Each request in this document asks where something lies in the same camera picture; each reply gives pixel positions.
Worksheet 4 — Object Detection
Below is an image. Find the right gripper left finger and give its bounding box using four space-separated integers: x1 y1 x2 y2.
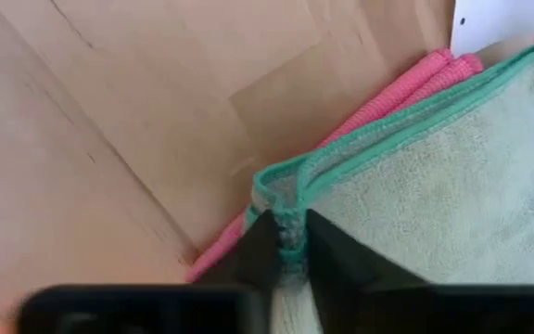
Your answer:
15 210 283 334

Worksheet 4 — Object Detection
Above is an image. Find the pink microfiber towel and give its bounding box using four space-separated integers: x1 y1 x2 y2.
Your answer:
184 47 485 284

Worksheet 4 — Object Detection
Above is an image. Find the pale green teal-edged towel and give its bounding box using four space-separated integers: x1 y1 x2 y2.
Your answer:
243 34 534 334

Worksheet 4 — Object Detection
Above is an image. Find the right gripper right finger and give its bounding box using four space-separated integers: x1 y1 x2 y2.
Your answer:
304 208 534 334

